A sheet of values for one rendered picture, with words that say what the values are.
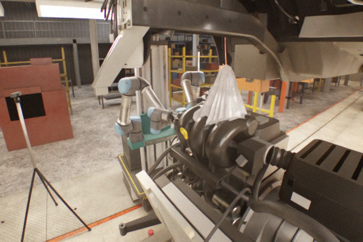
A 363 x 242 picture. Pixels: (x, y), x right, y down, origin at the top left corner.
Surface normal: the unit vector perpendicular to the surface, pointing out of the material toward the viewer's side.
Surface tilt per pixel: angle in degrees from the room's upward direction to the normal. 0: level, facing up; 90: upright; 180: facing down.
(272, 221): 46
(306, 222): 40
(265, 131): 79
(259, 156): 90
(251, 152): 90
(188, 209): 16
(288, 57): 94
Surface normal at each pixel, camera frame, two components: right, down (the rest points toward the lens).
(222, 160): 0.17, 0.44
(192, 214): -0.22, -0.88
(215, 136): -0.59, -0.39
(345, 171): 0.00, -0.96
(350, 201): -0.81, -0.01
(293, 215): -0.64, -0.68
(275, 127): 0.56, 0.04
